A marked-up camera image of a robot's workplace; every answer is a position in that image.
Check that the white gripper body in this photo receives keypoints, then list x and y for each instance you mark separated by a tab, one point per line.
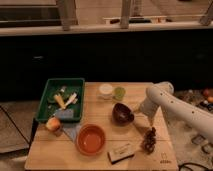
148	108

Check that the dark brown bowl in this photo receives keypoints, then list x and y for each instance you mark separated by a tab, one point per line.
122	115

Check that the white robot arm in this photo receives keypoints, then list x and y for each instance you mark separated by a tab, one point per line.
161	95

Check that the dark grape bunch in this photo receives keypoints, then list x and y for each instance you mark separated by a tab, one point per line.
148	144

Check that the green cup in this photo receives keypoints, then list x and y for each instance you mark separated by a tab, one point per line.
119	93

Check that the white lidded container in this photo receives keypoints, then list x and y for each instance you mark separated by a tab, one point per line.
105	91

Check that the black beige sponge block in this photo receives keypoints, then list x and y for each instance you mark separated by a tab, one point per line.
120	153

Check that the orange bowl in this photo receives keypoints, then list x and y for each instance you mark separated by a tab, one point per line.
90	140

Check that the bottle rack with bottles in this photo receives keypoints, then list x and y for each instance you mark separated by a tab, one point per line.
206	146

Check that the white utensil in tray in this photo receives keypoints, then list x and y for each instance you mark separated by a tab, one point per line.
71	99

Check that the blue grey cloth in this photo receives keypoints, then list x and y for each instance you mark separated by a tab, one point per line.
71	130

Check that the green plastic tray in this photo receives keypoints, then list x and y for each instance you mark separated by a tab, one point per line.
65	87

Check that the red yellow apple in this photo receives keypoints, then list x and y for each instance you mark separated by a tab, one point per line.
53	124

